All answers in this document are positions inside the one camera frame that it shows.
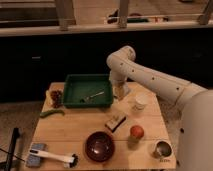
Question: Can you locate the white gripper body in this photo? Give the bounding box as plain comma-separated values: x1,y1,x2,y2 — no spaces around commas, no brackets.
113,83,130,101

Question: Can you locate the metal fork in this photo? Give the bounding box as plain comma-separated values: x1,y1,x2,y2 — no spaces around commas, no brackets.
80,91,104,103

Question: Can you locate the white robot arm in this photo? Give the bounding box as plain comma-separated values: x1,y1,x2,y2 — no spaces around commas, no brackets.
106,46,213,171

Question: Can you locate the white paper cup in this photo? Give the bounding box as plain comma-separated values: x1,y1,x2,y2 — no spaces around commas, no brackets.
134,93,148,110

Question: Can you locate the wooden block eraser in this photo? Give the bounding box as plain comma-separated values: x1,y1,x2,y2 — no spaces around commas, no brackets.
105,113,126,132

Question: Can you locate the green plastic tray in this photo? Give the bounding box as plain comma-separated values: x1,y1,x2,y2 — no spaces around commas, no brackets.
62,74,114,108

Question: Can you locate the dark red bowl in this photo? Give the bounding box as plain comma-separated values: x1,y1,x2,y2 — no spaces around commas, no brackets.
85,131,115,162

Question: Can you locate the bunch of red grapes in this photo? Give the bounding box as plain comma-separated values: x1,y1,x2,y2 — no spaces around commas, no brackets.
50,90,62,108

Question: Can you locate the metal cup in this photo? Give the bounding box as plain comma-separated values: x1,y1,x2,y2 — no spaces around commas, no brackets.
153,141,172,158

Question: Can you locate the white dish brush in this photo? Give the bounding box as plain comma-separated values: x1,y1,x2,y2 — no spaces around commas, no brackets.
29,149,78,168

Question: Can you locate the white wooden railing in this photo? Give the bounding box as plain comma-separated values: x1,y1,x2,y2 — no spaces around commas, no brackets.
0,0,213,36

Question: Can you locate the black stand pole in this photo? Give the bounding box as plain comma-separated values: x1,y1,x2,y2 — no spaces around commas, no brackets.
4,127,20,171

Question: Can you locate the blue sponge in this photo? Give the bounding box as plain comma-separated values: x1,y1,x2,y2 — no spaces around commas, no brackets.
26,143,46,168

